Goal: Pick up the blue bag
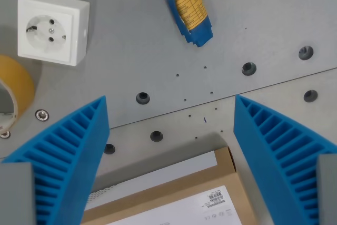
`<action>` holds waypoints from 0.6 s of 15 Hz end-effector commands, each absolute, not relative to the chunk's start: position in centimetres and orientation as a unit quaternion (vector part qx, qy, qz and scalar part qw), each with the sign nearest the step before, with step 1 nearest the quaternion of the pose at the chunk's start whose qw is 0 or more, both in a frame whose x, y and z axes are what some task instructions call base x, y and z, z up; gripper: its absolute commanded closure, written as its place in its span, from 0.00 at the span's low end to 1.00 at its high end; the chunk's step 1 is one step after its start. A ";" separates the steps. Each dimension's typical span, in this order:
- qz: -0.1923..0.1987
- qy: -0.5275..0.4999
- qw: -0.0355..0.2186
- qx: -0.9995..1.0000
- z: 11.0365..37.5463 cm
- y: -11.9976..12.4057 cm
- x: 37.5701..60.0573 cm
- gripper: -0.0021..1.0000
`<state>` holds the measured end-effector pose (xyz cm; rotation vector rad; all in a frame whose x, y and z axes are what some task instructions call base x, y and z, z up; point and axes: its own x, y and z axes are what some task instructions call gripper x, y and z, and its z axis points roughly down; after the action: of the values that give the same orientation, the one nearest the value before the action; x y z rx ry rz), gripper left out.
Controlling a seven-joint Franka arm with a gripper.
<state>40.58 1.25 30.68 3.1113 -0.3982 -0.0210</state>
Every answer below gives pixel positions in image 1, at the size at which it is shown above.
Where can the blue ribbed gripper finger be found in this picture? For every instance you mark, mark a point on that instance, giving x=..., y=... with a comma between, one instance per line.
x=60, y=151
x=273, y=151

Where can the blue bag with yellow label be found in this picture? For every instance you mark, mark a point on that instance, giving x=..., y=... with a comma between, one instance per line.
x=191, y=9

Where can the silver table screw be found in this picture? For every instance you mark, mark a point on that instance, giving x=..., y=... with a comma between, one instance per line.
x=41, y=115
x=5, y=134

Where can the grey plastic hole plug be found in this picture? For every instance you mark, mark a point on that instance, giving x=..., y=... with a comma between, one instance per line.
x=109, y=148

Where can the yellow adhesive tape roll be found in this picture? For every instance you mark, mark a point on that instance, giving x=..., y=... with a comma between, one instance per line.
x=15, y=88

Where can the brown cardboard box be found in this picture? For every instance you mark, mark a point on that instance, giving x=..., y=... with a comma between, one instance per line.
x=171, y=196

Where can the white wall power socket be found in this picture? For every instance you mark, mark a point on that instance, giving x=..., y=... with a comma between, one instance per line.
x=51, y=28

